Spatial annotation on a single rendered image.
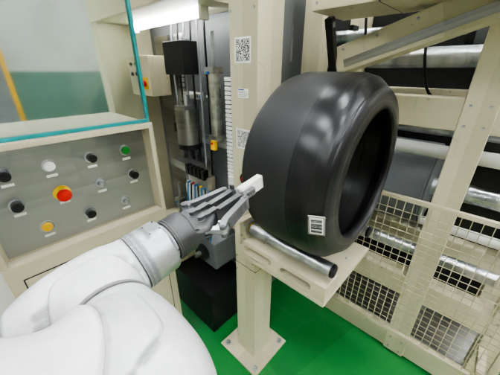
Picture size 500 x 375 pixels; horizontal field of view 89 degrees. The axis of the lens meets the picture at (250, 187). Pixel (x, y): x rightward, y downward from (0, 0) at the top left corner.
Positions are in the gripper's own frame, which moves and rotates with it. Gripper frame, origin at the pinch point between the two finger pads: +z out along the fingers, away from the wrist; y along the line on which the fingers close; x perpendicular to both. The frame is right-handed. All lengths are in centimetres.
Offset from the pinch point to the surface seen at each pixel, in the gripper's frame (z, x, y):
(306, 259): 17.3, 34.7, -3.1
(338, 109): 22.7, -11.4, -8.0
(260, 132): 15.3, -5.8, 9.6
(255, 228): 18.2, 33.8, 19.1
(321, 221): 11.0, 11.4, -11.2
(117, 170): -6, 11, 66
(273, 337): 27, 127, 25
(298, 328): 43, 131, 18
